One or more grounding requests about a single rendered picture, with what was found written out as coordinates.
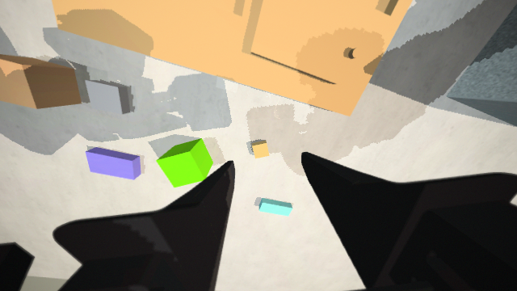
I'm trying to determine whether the teal rectangular block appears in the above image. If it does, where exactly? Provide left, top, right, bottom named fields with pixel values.
left=258, top=198, right=292, bottom=216

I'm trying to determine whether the green block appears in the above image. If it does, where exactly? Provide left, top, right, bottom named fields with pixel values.
left=157, top=138, right=213, bottom=188

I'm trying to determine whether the brown cube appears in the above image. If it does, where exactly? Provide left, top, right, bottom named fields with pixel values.
left=0, top=54, right=82, bottom=109

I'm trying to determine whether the orange puzzle board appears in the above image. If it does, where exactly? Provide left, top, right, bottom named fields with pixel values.
left=52, top=0, right=413, bottom=116

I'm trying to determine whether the purple rectangular block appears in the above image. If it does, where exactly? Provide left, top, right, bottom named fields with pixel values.
left=86, top=147, right=141, bottom=180

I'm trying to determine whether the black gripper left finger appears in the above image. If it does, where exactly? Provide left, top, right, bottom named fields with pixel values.
left=53, top=160, right=235, bottom=291

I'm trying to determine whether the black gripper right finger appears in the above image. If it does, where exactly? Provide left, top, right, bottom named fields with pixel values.
left=301, top=152, right=517, bottom=288

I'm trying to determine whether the yellow rectangular block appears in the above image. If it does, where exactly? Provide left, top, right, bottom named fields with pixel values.
left=252, top=141, right=269, bottom=158

